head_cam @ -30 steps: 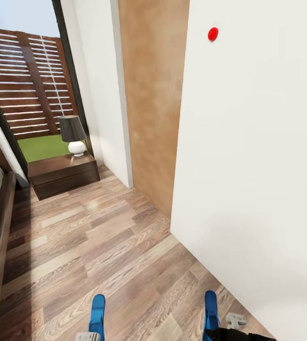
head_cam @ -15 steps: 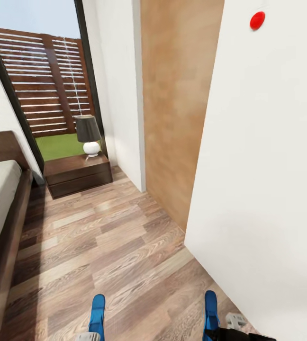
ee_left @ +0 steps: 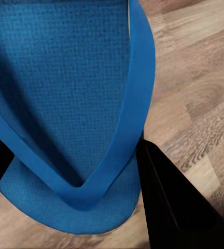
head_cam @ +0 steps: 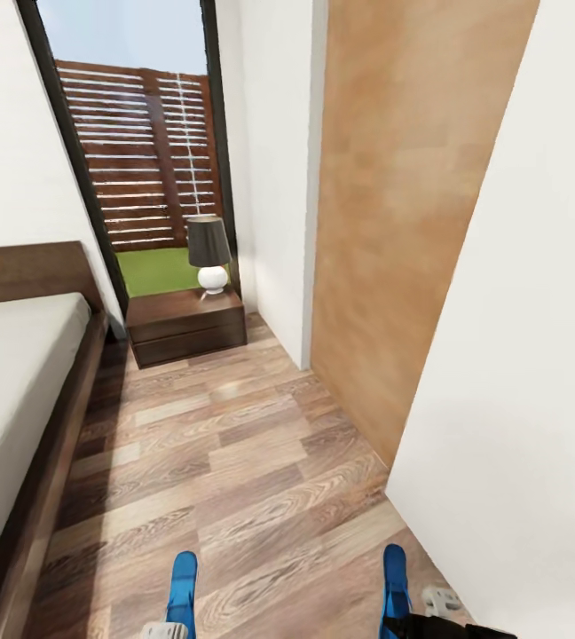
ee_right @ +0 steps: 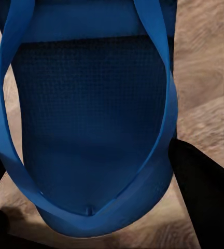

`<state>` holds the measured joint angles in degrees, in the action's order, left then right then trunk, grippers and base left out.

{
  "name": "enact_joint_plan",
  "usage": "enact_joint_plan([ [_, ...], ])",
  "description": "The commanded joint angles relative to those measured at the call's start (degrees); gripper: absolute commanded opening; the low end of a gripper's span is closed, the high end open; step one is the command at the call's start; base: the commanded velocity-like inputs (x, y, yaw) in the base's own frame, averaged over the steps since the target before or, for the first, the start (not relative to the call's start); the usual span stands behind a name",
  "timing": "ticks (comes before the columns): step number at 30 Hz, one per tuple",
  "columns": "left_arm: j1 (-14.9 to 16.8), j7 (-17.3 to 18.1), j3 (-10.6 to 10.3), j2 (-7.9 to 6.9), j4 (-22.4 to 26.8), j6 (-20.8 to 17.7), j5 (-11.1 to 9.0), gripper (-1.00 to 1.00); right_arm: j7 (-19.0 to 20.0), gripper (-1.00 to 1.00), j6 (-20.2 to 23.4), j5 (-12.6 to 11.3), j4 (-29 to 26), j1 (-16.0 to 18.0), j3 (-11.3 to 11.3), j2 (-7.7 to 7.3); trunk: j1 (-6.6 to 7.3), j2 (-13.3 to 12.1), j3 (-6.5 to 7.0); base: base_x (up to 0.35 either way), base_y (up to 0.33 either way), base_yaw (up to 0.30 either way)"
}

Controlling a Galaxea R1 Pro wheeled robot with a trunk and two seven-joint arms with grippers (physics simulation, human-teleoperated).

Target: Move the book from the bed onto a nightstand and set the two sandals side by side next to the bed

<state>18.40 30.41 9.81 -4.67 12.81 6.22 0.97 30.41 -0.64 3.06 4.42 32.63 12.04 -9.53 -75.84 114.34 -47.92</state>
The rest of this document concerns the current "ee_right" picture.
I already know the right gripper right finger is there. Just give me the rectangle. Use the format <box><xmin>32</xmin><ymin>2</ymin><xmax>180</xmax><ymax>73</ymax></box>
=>
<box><xmin>168</xmin><ymin>138</ymin><xmax>224</xmax><ymax>249</ymax></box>

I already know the sandal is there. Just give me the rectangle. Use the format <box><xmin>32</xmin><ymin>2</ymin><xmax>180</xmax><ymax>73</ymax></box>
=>
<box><xmin>0</xmin><ymin>0</ymin><xmax>178</xmax><ymax>238</ymax></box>

